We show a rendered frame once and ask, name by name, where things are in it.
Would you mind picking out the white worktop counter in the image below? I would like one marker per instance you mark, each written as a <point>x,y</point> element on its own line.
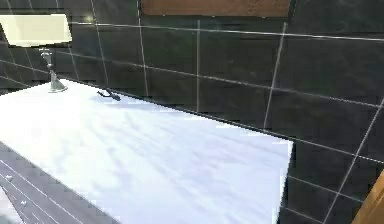
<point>160,160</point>

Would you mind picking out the small dark grey object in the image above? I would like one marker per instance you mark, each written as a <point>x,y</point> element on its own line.
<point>113,96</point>

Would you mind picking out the brown wooden door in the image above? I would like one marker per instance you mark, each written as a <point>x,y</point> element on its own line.
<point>373,208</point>

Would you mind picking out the white shade table lamp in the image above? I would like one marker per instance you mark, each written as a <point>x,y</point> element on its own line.
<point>33,30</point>

